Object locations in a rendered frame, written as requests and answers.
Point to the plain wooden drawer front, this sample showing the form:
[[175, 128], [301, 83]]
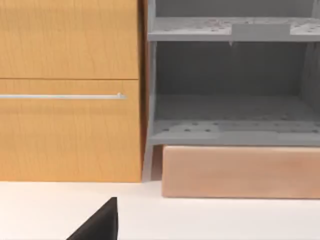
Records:
[[67, 37]]

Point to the wooden cupboard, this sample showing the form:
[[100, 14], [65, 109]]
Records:
[[143, 100]]

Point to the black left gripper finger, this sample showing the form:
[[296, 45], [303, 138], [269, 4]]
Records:
[[105, 222]]

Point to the pale wooden drawer front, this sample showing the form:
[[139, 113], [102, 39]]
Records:
[[240, 172]]

